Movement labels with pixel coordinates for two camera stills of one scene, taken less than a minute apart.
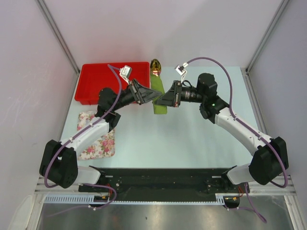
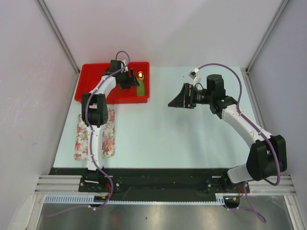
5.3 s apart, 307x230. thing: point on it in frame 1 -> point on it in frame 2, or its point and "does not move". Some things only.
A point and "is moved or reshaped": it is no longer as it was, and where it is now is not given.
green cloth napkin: [156, 84] is moved or reshaped
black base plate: [166, 184] does not move
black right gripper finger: [167, 100] -> [182, 102]
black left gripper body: [130, 96] -> [124, 77]
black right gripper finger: [170, 95] -> [185, 98]
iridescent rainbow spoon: [155, 67] -> [140, 75]
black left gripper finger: [148, 96] -> [126, 85]
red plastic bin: [93, 77] does not move
